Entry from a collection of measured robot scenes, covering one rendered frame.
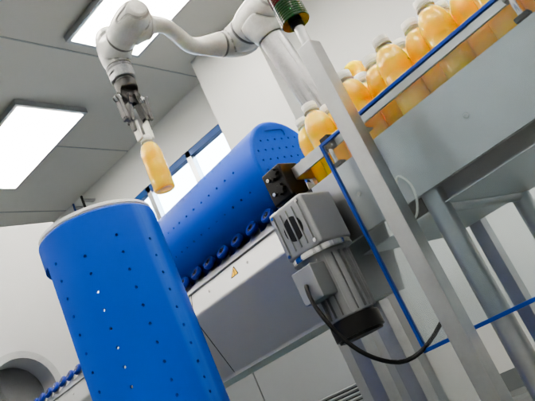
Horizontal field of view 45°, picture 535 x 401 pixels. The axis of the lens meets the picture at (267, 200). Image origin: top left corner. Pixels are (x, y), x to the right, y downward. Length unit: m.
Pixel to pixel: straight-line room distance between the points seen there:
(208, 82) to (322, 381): 2.80
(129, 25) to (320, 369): 2.23
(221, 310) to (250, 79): 3.42
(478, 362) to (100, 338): 0.75
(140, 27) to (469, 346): 1.48
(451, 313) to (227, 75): 4.34
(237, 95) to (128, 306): 3.97
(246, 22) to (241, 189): 0.89
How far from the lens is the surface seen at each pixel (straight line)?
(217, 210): 1.92
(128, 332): 1.41
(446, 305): 1.21
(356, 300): 1.37
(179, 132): 6.11
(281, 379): 3.87
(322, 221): 1.40
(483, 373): 1.21
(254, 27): 2.52
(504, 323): 1.34
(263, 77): 5.12
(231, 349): 2.03
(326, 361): 3.66
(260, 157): 1.81
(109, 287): 1.43
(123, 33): 2.23
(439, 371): 2.24
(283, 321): 1.86
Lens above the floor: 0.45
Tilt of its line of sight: 18 degrees up
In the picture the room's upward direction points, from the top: 25 degrees counter-clockwise
